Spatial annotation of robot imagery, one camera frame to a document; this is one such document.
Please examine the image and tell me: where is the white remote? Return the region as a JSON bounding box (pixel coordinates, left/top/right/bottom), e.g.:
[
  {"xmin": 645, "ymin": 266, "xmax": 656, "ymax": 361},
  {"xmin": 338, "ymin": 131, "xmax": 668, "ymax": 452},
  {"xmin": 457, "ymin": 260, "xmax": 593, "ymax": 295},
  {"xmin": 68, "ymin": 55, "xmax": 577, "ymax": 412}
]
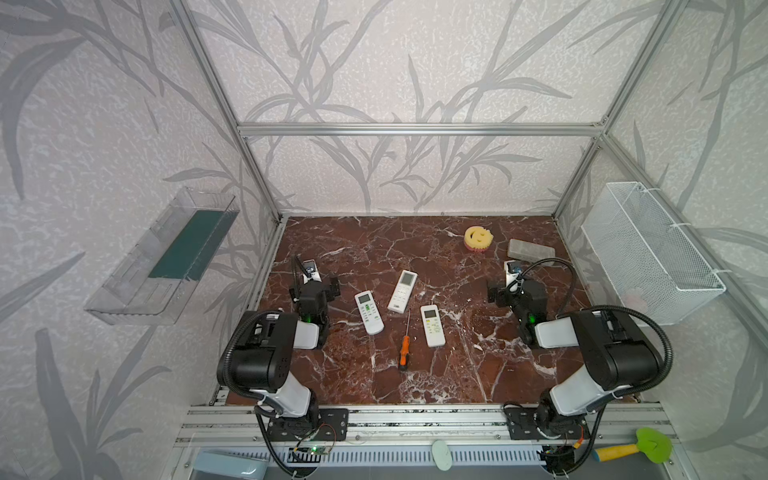
[
  {"xmin": 387, "ymin": 270, "xmax": 418, "ymax": 314},
  {"xmin": 355, "ymin": 291, "xmax": 384, "ymax": 335},
  {"xmin": 420, "ymin": 305, "xmax": 446, "ymax": 348}
]

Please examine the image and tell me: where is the orange handled screwdriver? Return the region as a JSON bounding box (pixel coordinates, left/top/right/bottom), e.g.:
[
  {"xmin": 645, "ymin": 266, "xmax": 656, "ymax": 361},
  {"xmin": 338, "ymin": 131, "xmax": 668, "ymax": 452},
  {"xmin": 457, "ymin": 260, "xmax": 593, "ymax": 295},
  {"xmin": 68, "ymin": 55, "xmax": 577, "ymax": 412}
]
[{"xmin": 398, "ymin": 313, "xmax": 411, "ymax": 371}]

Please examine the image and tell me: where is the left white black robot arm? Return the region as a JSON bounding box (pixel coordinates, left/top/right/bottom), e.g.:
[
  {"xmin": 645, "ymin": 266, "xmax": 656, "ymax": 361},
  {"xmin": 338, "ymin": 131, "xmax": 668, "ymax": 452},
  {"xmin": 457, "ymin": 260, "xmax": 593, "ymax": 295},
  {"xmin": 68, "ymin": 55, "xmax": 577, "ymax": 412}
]
[{"xmin": 216, "ymin": 277, "xmax": 341, "ymax": 428}]

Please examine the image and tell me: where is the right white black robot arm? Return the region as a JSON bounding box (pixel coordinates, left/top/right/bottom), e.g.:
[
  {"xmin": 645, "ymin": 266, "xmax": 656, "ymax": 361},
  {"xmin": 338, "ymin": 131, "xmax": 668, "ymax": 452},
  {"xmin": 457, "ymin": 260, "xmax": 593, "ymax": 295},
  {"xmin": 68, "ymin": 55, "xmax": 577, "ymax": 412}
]
[{"xmin": 487, "ymin": 278, "xmax": 674, "ymax": 431}]

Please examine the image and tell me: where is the clear plastic box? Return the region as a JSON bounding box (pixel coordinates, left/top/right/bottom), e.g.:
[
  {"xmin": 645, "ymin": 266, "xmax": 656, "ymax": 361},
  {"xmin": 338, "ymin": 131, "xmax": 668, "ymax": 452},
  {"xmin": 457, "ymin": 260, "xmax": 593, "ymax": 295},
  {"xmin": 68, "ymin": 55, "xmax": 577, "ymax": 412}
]
[{"xmin": 507, "ymin": 239, "xmax": 556, "ymax": 263}]

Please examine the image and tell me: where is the yellow smiley sponge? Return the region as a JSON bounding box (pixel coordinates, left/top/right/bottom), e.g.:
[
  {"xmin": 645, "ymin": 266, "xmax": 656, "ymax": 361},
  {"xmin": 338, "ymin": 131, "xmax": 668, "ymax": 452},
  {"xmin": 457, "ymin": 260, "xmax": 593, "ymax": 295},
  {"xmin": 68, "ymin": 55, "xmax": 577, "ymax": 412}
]
[{"xmin": 464, "ymin": 226, "xmax": 494, "ymax": 252}]

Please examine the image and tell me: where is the small circuit board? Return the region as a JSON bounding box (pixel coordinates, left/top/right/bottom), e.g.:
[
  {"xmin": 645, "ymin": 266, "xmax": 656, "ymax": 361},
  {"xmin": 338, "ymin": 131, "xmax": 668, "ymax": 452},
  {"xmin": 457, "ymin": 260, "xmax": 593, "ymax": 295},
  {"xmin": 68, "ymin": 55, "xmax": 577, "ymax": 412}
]
[{"xmin": 291, "ymin": 443, "xmax": 335, "ymax": 461}]

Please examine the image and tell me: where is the pale green oval object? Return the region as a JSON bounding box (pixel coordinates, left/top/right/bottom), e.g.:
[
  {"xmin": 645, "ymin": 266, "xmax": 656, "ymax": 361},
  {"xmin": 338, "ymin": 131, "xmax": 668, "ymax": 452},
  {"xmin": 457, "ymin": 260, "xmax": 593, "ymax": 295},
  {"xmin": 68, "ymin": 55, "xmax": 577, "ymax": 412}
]
[{"xmin": 431, "ymin": 440, "xmax": 453, "ymax": 472}]

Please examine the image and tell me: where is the green yellow toy spatula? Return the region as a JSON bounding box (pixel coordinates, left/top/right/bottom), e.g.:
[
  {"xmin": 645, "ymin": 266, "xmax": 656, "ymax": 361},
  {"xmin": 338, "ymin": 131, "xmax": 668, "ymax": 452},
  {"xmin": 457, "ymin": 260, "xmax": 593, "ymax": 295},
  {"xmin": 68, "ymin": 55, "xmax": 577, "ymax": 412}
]
[{"xmin": 593, "ymin": 427, "xmax": 673, "ymax": 464}]

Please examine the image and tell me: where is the light blue tray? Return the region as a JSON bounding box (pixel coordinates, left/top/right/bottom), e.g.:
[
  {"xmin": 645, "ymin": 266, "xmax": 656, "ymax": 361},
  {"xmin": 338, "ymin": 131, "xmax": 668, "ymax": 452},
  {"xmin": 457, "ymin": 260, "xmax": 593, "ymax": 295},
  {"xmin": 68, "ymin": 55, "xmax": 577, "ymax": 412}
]
[{"xmin": 193, "ymin": 450, "xmax": 268, "ymax": 480}]

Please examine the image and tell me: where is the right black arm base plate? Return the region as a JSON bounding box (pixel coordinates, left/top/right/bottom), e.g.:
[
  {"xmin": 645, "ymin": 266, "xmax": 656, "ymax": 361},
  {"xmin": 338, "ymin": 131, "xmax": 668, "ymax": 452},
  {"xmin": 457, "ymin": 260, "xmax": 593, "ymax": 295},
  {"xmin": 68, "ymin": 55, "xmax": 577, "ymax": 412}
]
[{"xmin": 502, "ymin": 403, "xmax": 591, "ymax": 442}]

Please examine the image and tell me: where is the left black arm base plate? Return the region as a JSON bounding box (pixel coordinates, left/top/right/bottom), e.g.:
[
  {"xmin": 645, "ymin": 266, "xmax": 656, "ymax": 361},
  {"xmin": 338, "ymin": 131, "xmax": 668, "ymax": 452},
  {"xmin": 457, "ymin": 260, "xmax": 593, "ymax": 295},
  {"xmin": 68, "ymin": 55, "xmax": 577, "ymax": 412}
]
[{"xmin": 267, "ymin": 408, "xmax": 350, "ymax": 442}]

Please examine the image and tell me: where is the white wire basket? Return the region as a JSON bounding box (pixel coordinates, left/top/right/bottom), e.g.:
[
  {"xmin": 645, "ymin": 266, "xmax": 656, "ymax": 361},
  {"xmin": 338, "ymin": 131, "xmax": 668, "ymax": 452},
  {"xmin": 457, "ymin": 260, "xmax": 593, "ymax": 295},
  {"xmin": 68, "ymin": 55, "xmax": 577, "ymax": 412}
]
[{"xmin": 582, "ymin": 182, "xmax": 726, "ymax": 325}]

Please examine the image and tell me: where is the right black cable conduit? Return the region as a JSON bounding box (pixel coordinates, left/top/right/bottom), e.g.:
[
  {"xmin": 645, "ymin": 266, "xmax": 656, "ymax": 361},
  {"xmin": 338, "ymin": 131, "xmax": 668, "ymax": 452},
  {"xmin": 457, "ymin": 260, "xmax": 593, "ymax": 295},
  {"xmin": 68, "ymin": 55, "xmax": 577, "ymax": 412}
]
[{"xmin": 515, "ymin": 257, "xmax": 674, "ymax": 397}]

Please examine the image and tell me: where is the clear plastic wall shelf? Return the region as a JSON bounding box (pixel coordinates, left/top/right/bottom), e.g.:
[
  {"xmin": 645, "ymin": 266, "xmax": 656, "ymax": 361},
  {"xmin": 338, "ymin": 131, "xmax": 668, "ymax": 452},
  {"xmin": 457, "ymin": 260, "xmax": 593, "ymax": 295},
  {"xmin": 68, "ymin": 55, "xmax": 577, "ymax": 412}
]
[{"xmin": 84, "ymin": 187, "xmax": 240, "ymax": 326}]

